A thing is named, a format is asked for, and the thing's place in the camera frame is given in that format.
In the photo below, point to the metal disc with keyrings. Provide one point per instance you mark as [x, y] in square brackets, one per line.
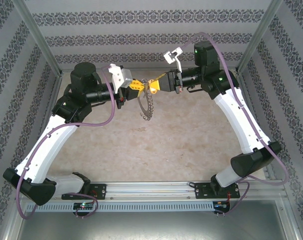
[144, 107]

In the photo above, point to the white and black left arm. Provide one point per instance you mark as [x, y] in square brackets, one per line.
[49, 142]

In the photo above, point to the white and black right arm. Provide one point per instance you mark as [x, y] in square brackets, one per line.
[236, 120]

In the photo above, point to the small circuit board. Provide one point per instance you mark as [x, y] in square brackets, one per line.
[221, 205]
[84, 205]

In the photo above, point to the sheet metal shelf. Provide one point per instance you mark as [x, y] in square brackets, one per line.
[151, 227]

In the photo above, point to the aluminium frame crossbeam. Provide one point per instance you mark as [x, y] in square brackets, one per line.
[146, 68]

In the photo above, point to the aluminium floor rail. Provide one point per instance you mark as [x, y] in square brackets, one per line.
[57, 81]
[242, 78]

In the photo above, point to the aluminium frame post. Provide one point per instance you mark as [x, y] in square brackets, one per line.
[259, 32]
[37, 32]

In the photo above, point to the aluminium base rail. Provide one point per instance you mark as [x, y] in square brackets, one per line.
[146, 190]

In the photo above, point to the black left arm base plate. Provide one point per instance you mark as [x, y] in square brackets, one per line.
[99, 191]

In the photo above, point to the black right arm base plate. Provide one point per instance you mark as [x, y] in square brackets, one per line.
[201, 190]

